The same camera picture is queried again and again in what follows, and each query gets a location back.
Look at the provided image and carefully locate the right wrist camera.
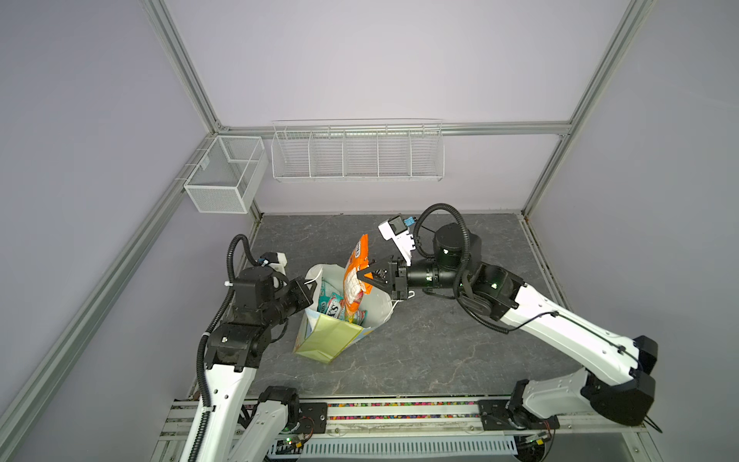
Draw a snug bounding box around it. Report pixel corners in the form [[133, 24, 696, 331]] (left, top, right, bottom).
[[378, 215, 416, 267]]

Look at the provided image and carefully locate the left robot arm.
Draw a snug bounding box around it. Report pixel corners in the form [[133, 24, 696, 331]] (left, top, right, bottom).
[[180, 234, 317, 461]]

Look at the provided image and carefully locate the orange Fox's candy bag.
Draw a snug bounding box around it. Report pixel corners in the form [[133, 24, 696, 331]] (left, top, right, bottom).
[[343, 234, 370, 315]]

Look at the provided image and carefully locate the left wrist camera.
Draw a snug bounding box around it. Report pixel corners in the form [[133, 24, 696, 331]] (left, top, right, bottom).
[[257, 251, 289, 284]]

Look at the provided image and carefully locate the white mesh box basket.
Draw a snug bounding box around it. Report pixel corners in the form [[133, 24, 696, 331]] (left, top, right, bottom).
[[185, 136, 269, 215]]

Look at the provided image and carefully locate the long white wire basket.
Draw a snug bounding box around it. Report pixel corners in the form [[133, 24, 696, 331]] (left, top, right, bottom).
[[271, 119, 446, 181]]

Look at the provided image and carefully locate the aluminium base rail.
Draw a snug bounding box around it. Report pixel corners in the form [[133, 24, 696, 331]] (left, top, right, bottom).
[[149, 392, 648, 462]]

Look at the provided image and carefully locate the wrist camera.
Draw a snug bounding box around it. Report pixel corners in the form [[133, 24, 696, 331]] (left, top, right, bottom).
[[378, 215, 416, 267], [257, 251, 289, 284]]

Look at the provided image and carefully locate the Fox's mint blossom candy bag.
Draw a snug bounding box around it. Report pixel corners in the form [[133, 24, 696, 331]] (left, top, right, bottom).
[[318, 280, 367, 325]]

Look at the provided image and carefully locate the illustrated paper gift bag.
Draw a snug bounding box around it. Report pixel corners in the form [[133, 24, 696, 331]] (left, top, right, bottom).
[[294, 265, 396, 364]]

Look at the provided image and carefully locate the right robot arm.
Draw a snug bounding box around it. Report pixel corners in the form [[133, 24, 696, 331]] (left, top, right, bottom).
[[356, 203, 658, 429]]

